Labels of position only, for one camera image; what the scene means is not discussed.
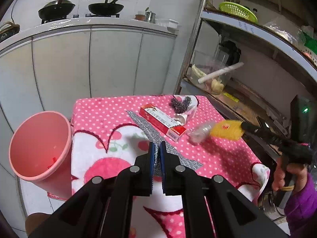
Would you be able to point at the pink plastic trash bin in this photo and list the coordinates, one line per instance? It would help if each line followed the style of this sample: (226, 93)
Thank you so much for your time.
(40, 152)

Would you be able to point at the person's right hand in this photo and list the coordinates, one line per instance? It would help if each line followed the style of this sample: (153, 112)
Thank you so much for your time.
(299, 170)

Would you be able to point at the black blender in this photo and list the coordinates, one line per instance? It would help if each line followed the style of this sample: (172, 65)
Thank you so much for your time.
(228, 53)

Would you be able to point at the clear plastic container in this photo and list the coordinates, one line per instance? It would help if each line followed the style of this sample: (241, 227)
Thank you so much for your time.
(206, 72)

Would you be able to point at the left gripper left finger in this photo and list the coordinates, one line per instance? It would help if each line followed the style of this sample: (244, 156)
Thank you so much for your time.
(102, 207)

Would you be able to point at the green plastic basket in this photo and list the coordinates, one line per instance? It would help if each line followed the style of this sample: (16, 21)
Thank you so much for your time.
(238, 10)

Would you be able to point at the purple sleeve forearm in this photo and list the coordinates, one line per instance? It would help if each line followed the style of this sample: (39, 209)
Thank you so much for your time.
(300, 211)

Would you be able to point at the metal shelf rack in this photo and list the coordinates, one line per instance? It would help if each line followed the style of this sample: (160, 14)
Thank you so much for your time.
(274, 69)

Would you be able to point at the red toothpaste box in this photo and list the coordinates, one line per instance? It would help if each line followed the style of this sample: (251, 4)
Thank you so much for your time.
(167, 125)

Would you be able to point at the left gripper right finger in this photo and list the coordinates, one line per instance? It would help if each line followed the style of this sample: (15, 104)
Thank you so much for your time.
(212, 207)

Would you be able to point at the clear plastic bag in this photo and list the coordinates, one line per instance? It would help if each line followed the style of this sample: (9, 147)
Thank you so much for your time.
(201, 132)

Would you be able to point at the black wok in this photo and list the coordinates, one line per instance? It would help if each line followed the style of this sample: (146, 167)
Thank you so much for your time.
(56, 10)
(106, 8)

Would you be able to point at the steel kettle pot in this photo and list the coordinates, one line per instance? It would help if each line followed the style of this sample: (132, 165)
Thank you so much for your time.
(149, 16)

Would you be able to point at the yellow foam net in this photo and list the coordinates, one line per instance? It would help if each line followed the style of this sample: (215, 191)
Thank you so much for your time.
(227, 129)

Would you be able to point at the white container on counter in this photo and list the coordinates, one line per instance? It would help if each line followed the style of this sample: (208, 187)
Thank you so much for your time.
(168, 23)

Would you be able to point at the right black wok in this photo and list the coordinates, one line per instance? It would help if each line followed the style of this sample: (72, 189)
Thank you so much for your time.
(106, 8)

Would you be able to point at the white rolling pin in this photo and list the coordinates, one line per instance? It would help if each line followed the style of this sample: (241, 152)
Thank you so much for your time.
(220, 72)

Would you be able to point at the white kitchen cabinets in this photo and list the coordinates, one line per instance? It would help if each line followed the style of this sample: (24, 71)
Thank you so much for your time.
(51, 70)

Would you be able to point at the pink white snack packet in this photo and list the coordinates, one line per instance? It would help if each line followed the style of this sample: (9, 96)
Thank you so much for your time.
(189, 113)

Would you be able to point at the left black wok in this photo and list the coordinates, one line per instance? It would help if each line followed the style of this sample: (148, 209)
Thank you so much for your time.
(56, 10)

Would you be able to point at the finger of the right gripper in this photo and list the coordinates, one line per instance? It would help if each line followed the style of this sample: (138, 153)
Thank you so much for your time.
(257, 131)
(263, 124)

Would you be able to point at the pink polka dot blanket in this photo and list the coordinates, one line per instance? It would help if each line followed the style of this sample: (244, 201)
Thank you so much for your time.
(106, 141)

